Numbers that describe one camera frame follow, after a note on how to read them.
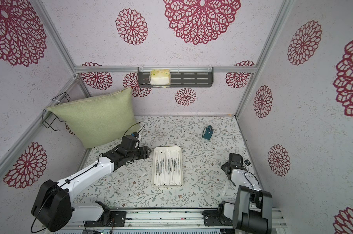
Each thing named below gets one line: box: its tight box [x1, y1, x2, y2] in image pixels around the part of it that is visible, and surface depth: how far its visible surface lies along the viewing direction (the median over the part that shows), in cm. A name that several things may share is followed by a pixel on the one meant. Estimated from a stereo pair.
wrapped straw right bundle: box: [175, 150, 181, 185], surface depth 94 cm
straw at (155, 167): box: [153, 150, 157, 185], surface depth 91 cm
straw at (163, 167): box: [162, 150, 165, 185], surface depth 94 cm
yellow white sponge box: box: [149, 68, 172, 88], surface depth 92 cm
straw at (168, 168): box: [167, 151, 170, 185], surface depth 91 cm
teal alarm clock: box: [202, 124, 214, 140], surface depth 105 cm
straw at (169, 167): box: [169, 151, 172, 185], surface depth 92 cm
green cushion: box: [46, 87, 141, 149], surface depth 83 cm
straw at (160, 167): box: [158, 150, 162, 185], surface depth 93 cm
